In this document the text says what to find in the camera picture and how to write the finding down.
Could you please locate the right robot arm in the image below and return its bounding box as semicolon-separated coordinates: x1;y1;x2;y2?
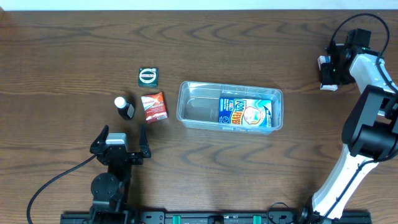
297;29;397;223

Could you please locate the blue KoolFever box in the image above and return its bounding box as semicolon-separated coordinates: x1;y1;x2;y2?
218;98;272;128

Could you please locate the white blue Panadol box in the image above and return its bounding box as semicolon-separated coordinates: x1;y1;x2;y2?
318;55;338;91

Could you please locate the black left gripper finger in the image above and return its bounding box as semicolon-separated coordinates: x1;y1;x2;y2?
139;126;152;158
90;125;109;154

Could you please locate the dark syrup bottle white cap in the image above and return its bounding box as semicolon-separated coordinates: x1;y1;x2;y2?
114;96;135;120

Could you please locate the red Panadol ActiFast box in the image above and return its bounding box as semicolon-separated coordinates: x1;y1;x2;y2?
141;92;169;124

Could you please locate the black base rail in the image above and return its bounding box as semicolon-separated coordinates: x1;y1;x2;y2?
60;210;373;224

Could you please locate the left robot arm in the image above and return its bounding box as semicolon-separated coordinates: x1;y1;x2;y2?
88;126;151;224

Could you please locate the clear plastic container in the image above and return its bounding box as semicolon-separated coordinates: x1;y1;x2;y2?
177;82;284;134

